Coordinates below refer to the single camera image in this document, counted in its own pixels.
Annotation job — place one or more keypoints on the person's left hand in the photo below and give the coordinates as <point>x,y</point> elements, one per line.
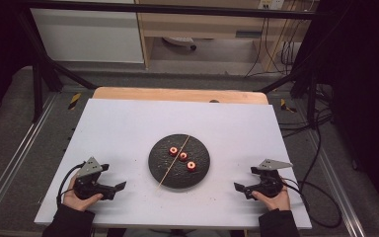
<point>75,201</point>

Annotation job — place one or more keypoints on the white power strip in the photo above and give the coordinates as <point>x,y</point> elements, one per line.
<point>177,41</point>

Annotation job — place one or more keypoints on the yellow black floor tape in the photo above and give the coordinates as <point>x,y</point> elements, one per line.
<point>287,106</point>
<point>74,101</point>

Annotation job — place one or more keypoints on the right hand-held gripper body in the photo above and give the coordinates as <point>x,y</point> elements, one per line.
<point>269,184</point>

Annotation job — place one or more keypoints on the black round plate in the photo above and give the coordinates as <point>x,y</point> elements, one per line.
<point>164,164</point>

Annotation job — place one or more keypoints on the thin wooden skewer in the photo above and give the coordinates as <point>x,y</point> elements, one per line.
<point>170,167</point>

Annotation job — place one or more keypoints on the wooden shelf unit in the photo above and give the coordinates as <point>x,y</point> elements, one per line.
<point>204,24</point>

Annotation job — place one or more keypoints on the person's right hand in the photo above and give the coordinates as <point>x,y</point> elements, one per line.
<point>278,202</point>

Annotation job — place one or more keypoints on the black metal frame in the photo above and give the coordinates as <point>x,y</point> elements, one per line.
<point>177,8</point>

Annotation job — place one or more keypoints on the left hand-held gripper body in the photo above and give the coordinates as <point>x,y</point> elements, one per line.
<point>90,189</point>

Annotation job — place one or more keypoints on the white cabinet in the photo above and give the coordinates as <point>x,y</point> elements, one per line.
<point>85,36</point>

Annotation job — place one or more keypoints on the wooden table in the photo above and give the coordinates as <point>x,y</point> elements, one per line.
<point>177,94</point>

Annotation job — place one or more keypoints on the red cored hawthorn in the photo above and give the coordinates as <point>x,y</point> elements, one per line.
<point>173,151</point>
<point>191,166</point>
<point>183,156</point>

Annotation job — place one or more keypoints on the white wall outlet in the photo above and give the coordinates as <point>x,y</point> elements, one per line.
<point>269,4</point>

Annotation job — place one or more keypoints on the aluminium floor rail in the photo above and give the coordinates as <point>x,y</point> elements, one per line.
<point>339,187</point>
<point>16,154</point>

